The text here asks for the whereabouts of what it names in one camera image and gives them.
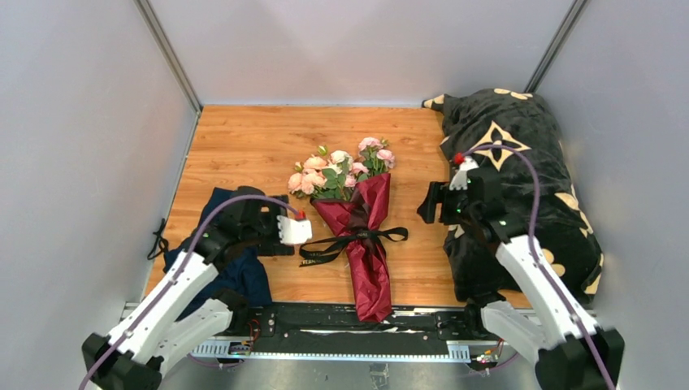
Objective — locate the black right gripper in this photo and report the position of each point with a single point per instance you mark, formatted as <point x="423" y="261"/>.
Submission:
<point x="439" y="192"/>

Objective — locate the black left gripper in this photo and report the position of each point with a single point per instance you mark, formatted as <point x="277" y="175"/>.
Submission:
<point x="273" y="245"/>

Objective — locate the black floral plush blanket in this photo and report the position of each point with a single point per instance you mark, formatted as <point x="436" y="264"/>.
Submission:
<point x="516" y="135"/>

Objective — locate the pink fake flower bouquet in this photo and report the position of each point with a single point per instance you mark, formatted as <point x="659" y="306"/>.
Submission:
<point x="334" y="174"/>

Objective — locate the dark red wrapping paper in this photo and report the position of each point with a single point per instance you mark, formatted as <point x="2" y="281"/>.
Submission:
<point x="360" y="218"/>

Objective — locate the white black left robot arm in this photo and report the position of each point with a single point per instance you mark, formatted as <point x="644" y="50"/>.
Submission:
<point x="146" y="344"/>

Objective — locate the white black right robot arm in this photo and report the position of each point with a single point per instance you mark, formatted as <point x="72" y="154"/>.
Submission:
<point x="549" y="312"/>

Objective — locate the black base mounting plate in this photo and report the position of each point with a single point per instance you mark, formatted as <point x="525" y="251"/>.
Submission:
<point x="323" y="331"/>

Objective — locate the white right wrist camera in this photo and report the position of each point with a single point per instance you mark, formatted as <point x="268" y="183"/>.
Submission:
<point x="463" y="165"/>

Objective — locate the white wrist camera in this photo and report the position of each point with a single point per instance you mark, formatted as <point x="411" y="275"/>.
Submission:
<point x="293" y="231"/>
<point x="463" y="165"/>

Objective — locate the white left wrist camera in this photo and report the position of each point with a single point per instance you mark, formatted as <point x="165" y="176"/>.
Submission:
<point x="293" y="231"/>

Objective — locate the aluminium frame rail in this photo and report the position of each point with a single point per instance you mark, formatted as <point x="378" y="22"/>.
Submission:
<point x="224" y="330"/>

